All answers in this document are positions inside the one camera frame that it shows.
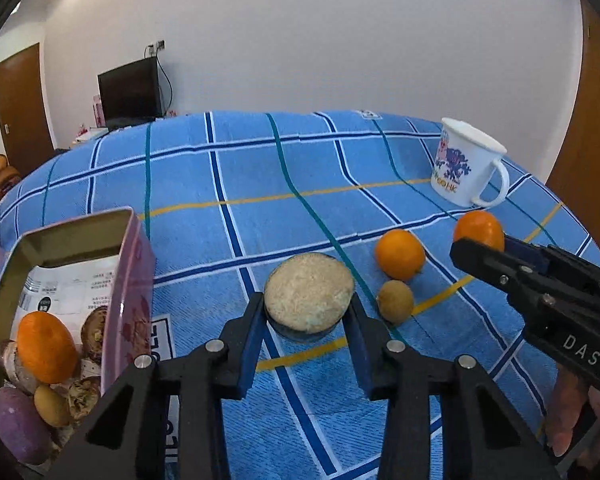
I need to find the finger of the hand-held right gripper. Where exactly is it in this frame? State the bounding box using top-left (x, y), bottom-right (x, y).
top-left (449, 238), bottom-right (600, 329)
top-left (504, 236), bottom-right (600, 312)

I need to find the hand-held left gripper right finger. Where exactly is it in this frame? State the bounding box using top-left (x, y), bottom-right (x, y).
top-left (344, 297), bottom-right (561, 480)

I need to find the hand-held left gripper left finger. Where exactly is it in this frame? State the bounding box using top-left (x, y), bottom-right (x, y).
top-left (45, 291), bottom-right (266, 480)

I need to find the orange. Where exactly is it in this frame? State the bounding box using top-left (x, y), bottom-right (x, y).
top-left (375, 229), bottom-right (427, 282)
top-left (17, 311), bottom-right (79, 385)
top-left (452, 210), bottom-right (506, 252)

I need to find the round rice cake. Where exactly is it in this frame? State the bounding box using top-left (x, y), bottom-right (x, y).
top-left (263, 253), bottom-right (356, 345)

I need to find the pink tin box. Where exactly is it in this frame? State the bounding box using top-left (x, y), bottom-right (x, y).
top-left (0, 206), bottom-right (157, 411)

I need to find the purple sweet potato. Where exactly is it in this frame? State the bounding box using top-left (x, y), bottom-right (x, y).
top-left (0, 386), bottom-right (53, 465)

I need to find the person's right hand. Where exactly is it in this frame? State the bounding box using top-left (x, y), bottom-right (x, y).
top-left (545, 369), bottom-right (600, 458)

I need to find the white printed mug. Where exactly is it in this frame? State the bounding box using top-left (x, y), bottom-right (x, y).
top-left (430, 117), bottom-right (511, 209)

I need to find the brown wooden door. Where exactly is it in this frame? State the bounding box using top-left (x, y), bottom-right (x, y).
top-left (0, 42), bottom-right (56, 177)
top-left (545, 0), bottom-right (600, 276)

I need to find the brown dried fruit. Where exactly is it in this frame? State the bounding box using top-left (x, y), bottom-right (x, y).
top-left (80, 306), bottom-right (112, 366)
top-left (67, 377), bottom-right (102, 421)

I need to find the blue plaid cloth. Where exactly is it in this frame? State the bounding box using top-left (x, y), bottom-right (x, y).
top-left (0, 110), bottom-right (600, 480)

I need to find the printed paper sheet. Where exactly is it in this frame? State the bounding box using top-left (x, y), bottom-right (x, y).
top-left (19, 255), bottom-right (121, 351)

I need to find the cut taro piece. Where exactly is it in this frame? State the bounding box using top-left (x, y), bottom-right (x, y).
top-left (0, 340), bottom-right (41, 395)

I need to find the white television stand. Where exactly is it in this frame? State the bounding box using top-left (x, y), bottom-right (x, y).
top-left (70, 116), bottom-right (131, 151)

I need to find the black television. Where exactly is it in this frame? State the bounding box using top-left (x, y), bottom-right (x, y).
top-left (97, 56), bottom-right (163, 122)

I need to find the black power cable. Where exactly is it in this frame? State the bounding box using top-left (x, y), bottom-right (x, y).
top-left (156, 54), bottom-right (174, 117)

